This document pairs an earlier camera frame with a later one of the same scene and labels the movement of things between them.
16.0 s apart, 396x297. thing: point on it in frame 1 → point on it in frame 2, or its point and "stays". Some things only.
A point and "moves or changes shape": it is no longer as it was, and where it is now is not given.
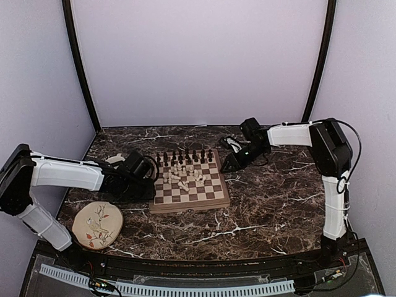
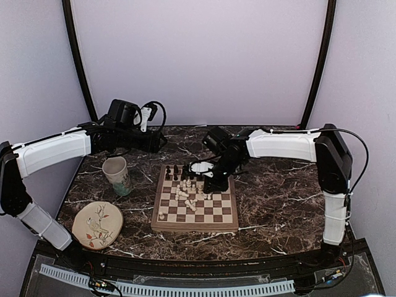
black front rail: x=206 y=266 stays
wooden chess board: x=189 y=180 moves or changes shape
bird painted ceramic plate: x=97 y=225 stays
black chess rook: x=158 y=159 → x=168 y=171
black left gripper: x=150 y=193 → x=150 y=144
